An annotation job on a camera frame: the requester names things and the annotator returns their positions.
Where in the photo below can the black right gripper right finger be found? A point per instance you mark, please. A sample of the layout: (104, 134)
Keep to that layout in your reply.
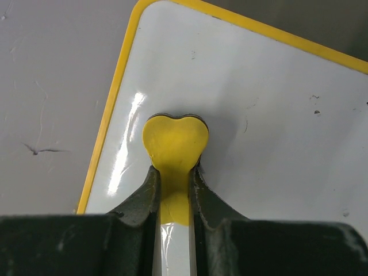
(212, 250)

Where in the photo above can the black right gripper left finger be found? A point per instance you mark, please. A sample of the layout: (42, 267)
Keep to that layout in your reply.
(131, 247)

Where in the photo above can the yellow bone-shaped eraser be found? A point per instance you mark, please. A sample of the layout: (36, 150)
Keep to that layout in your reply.
(175, 145)

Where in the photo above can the yellow framed whiteboard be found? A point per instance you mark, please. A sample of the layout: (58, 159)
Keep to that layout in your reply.
(287, 146)

